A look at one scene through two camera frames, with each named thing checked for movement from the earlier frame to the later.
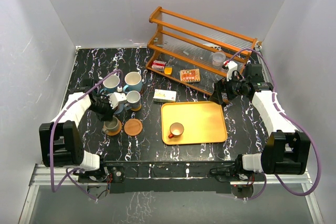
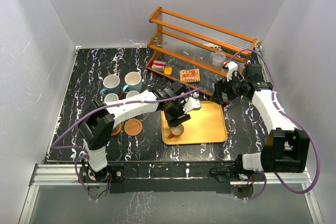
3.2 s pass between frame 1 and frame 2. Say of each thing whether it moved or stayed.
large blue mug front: stayed
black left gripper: moved
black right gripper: stayed
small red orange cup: stayed
